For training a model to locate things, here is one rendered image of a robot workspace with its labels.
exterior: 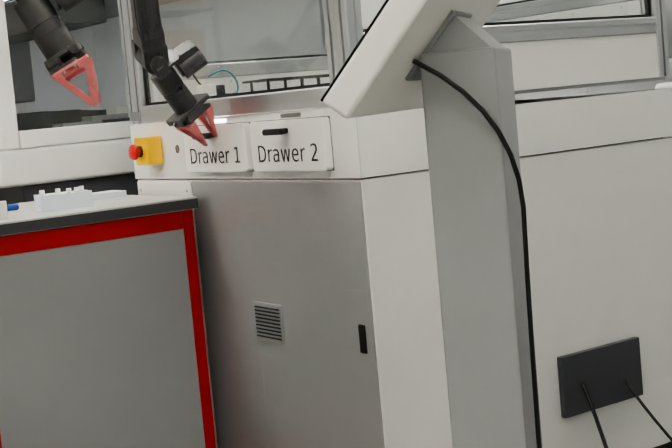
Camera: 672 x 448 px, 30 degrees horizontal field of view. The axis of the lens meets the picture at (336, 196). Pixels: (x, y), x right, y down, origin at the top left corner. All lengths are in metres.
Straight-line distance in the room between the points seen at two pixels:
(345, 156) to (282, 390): 0.62
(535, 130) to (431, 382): 0.61
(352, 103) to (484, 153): 0.25
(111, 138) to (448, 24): 1.91
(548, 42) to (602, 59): 0.18
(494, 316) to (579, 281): 0.96
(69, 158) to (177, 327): 0.80
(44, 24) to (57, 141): 1.56
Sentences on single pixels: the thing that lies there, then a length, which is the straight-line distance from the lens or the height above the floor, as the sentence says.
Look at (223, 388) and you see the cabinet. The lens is 3.13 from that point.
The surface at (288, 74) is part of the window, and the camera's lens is 2.72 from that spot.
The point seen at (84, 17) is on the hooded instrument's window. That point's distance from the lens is 3.74.
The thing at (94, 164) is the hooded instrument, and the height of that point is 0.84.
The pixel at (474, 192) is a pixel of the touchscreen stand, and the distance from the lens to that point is 1.95.
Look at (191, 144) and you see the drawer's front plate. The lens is 3.05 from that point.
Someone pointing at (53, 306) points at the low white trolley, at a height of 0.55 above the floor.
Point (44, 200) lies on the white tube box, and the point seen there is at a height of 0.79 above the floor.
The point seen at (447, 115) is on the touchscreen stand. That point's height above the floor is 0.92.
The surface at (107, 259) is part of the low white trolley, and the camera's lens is 2.96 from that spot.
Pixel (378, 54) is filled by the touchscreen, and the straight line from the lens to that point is 1.79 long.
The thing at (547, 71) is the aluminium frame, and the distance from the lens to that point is 2.85.
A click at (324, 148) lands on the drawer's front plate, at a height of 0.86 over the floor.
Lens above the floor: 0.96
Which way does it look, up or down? 4 degrees down
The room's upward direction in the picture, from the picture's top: 5 degrees counter-clockwise
